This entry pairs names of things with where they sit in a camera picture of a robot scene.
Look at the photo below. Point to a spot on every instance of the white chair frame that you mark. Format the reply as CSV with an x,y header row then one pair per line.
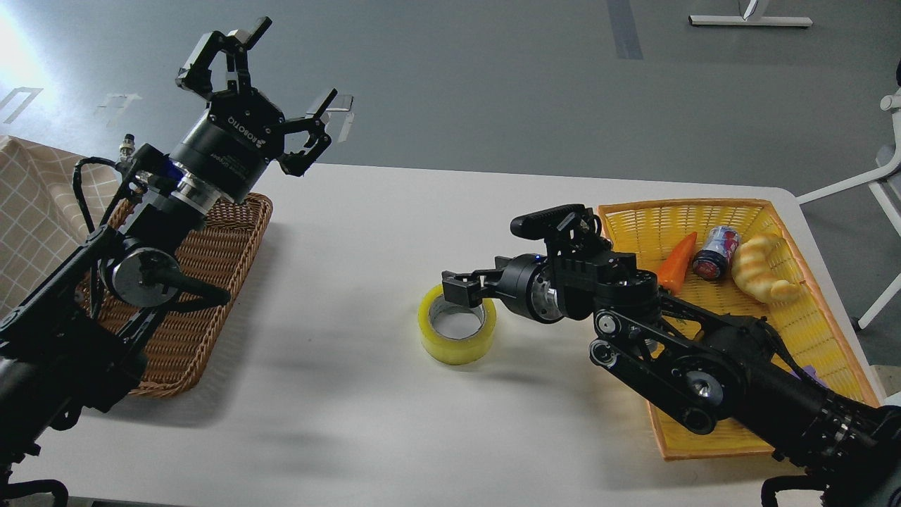
x,y
877,188

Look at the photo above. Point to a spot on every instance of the toy croissant bread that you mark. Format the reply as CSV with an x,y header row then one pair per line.
x,y
752,274

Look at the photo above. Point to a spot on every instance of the small soda can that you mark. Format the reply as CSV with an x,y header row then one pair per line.
x,y
714,259

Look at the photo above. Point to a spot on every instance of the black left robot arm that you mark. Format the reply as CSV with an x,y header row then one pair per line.
x,y
77,341

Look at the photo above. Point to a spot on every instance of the purple foam block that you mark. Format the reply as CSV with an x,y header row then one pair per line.
x,y
809,374

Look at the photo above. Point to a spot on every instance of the yellow plastic basket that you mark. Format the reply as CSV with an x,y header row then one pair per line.
x,y
651,229

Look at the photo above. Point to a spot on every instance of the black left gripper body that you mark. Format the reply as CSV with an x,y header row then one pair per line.
x,y
232,143

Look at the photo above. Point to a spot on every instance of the white stand base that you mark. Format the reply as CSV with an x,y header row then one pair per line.
x,y
751,15

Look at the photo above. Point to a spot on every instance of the beige checkered cloth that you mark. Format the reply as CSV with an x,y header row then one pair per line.
x,y
41,222

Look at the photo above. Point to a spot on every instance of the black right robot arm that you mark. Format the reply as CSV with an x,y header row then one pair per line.
x,y
696,366

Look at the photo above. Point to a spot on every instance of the orange toy carrot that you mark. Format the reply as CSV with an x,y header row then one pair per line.
x,y
671,274

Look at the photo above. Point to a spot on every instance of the brown wicker basket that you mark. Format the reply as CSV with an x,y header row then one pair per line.
x,y
217,259

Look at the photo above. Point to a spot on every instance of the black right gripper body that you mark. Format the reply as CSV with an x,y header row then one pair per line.
x,y
522,284

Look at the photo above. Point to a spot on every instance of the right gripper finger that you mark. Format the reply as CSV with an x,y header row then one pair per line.
x,y
470,289

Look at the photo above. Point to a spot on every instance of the yellow tape roll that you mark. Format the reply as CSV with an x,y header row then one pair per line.
x,y
453,334

